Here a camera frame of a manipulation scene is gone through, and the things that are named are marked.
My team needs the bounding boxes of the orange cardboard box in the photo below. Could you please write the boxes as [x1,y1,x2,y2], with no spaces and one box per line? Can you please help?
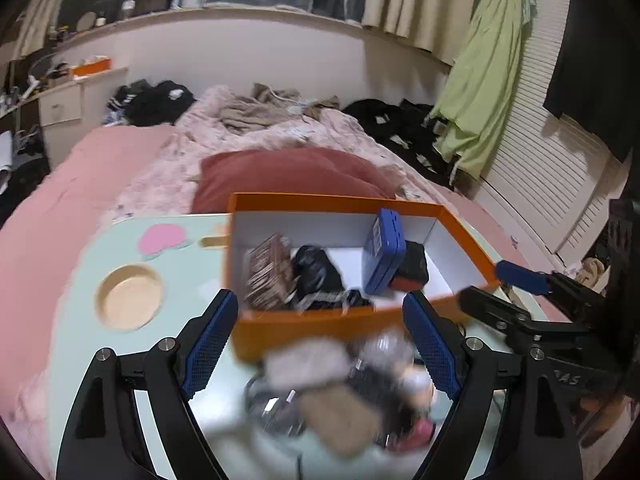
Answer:
[222,191,502,363]

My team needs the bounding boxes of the black cloth bundle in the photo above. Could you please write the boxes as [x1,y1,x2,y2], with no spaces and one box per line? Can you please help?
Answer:
[291,245,346,297]

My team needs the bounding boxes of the black hanging garment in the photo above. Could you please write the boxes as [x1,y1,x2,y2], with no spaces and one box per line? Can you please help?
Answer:
[542,0,640,163]

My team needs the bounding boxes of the orange tissue box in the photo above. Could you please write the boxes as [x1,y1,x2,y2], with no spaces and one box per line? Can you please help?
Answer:
[71,57,114,79]

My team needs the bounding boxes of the light green hanging garment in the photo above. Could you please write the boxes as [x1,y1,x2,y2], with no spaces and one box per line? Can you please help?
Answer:
[429,0,535,182]

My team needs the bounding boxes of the white louvered closet door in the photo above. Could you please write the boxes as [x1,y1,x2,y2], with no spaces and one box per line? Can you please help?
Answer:
[472,0,628,257]

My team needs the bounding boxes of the grey soft pouch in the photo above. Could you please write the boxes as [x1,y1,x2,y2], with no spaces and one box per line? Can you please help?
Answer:
[261,336,354,392]

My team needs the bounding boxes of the pink fuzzy blanket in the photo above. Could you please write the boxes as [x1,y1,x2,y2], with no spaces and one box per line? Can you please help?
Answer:
[107,85,453,223]

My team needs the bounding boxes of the beige plush toy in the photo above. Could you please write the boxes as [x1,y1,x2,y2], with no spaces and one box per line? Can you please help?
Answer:
[574,256,610,287]

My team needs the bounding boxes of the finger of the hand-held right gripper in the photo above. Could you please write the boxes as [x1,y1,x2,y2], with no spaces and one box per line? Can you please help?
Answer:
[494,260,609,329]
[458,284,592,352]

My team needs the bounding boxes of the pink small item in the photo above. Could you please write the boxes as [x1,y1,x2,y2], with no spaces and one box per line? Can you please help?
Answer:
[386,417,437,454]

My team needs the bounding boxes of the black printed clothes pile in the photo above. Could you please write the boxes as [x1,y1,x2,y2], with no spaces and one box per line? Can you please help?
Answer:
[106,79,197,127]

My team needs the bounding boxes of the black lace item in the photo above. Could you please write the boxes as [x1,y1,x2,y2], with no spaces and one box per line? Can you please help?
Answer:
[295,287,374,315]

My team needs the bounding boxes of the pink bedsheet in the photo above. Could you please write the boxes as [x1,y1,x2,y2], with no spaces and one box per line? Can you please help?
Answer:
[0,125,181,461]

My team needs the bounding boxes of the brown patterned packet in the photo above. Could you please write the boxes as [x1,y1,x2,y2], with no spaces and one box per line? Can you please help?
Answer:
[243,233,297,312]

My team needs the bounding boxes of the beige soft pouch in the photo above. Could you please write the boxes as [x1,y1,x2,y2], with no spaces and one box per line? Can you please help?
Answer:
[299,382,382,457]

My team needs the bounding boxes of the red pillow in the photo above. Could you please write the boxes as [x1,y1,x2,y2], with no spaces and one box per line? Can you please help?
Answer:
[191,147,397,216]

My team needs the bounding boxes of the silver clear packet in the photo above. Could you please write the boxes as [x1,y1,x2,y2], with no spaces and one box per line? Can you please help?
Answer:
[244,374,307,437]

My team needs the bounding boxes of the white drawer unit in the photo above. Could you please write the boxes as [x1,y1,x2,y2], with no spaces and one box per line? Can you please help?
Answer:
[37,66,130,128]

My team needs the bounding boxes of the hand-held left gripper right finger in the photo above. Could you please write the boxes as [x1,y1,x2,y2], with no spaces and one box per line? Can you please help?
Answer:
[401,290,584,480]

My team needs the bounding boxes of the light green tray table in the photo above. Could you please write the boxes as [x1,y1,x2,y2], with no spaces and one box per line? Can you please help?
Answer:
[47,210,551,480]

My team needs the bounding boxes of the black and red pouch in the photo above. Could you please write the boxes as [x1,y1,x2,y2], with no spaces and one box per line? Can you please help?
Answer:
[389,240,431,292]

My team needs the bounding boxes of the beige crumpled clothes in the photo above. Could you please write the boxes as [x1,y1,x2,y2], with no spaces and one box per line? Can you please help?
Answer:
[219,83,346,135]

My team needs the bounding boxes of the beige curtain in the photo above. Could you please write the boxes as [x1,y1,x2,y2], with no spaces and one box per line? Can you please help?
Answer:
[359,0,482,67]

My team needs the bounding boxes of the blue plastic case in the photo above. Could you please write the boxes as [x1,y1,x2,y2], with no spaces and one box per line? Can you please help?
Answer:
[362,208,407,296]

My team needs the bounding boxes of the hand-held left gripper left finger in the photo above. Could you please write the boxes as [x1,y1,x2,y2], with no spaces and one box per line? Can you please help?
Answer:
[55,288,240,480]

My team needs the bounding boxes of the black clothes heap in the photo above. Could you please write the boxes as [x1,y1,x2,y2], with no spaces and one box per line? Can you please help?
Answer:
[341,98,457,192]

